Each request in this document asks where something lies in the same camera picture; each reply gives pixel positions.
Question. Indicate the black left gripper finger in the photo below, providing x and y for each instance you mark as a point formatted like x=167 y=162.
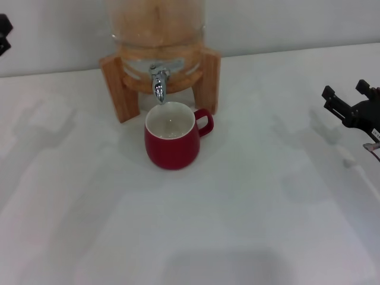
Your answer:
x=4 y=25

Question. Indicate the glass drink dispenser jar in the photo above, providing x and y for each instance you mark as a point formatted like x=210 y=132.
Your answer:
x=133 y=63

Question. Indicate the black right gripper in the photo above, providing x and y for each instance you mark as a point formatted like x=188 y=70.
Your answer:
x=368 y=114

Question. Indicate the chrome faucet tap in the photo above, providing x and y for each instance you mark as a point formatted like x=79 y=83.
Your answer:
x=158 y=86

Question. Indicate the red ceramic cup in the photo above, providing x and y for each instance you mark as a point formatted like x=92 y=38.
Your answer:
x=172 y=151

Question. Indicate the wooden dispenser stand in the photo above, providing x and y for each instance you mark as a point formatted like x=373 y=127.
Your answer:
x=210 y=86

